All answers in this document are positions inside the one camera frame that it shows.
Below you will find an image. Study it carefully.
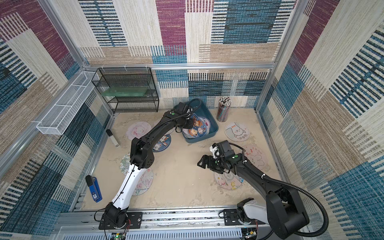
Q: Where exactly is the blue character coaster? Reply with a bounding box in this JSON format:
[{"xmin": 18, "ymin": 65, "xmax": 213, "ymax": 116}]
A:
[{"xmin": 191, "ymin": 114, "xmax": 208, "ymax": 137}]

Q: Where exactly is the white daisy coaster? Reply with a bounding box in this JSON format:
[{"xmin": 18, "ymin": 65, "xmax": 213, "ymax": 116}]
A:
[{"xmin": 120, "ymin": 154, "xmax": 131, "ymax": 176}]

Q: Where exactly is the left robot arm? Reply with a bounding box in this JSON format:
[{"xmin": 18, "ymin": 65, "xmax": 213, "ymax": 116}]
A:
[{"xmin": 100, "ymin": 99, "xmax": 203, "ymax": 230}]

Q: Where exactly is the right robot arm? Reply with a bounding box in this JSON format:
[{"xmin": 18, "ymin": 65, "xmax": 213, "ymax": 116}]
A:
[{"xmin": 197, "ymin": 141, "xmax": 310, "ymax": 239}]

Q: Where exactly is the teal plastic storage box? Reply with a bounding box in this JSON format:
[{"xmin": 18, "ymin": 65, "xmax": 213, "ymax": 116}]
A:
[{"xmin": 182, "ymin": 102, "xmax": 219, "ymax": 144}]

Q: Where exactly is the cream cartoon coaster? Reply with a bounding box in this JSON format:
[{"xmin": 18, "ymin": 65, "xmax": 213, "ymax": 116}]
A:
[{"xmin": 214, "ymin": 172, "xmax": 244, "ymax": 191}]

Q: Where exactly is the dark blue cartoon coaster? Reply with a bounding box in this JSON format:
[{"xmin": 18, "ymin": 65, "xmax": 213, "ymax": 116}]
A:
[{"xmin": 153, "ymin": 135, "xmax": 172, "ymax": 153}]

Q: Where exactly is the white dog coaster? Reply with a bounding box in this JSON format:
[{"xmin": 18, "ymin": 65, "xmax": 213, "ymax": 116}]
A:
[{"xmin": 225, "ymin": 122, "xmax": 251, "ymax": 142}]

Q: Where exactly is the pink rabbit coaster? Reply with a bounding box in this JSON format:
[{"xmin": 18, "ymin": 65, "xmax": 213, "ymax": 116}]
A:
[{"xmin": 244, "ymin": 145, "xmax": 268, "ymax": 170}]

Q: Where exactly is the pink kitty coaster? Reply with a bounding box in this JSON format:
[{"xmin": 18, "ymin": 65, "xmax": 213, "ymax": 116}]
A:
[{"xmin": 126, "ymin": 122, "xmax": 152, "ymax": 140}]

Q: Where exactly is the cup of colored pencils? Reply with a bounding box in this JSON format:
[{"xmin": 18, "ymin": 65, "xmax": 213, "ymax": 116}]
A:
[{"xmin": 217, "ymin": 97, "xmax": 232, "ymax": 122}]

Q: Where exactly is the green board on shelf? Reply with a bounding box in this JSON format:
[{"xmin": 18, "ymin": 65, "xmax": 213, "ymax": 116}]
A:
[{"xmin": 102, "ymin": 87, "xmax": 148, "ymax": 97}]

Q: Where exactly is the pink blossom coaster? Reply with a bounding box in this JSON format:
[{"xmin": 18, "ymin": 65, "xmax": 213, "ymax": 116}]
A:
[{"xmin": 133, "ymin": 168, "xmax": 154, "ymax": 196}]

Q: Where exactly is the white marker black cap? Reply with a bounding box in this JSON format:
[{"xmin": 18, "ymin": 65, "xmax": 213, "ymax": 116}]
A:
[{"xmin": 106, "ymin": 129, "xmax": 120, "ymax": 148}]

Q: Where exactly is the blue handheld device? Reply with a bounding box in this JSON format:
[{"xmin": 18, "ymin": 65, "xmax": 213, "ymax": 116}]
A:
[{"xmin": 85, "ymin": 175, "xmax": 103, "ymax": 203}]

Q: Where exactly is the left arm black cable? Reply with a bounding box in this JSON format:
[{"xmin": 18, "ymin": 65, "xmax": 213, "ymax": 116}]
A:
[{"xmin": 155, "ymin": 98, "xmax": 203, "ymax": 133}]

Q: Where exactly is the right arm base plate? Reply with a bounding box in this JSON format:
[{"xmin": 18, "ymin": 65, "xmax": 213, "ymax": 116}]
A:
[{"xmin": 218, "ymin": 208, "xmax": 268, "ymax": 226}]

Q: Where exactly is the black wire shelf rack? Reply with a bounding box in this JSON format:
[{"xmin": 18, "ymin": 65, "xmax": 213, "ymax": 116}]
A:
[{"xmin": 92, "ymin": 67, "xmax": 160, "ymax": 114}]

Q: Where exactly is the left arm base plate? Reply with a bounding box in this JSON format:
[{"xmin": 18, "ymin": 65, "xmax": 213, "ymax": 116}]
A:
[{"xmin": 98, "ymin": 212, "xmax": 143, "ymax": 230}]

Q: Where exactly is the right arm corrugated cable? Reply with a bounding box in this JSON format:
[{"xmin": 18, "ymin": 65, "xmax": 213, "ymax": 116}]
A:
[{"xmin": 227, "ymin": 142, "xmax": 330, "ymax": 240}]

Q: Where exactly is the white wire mesh basket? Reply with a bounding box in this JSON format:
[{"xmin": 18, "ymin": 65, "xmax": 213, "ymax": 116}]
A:
[{"xmin": 37, "ymin": 71, "xmax": 95, "ymax": 136}]

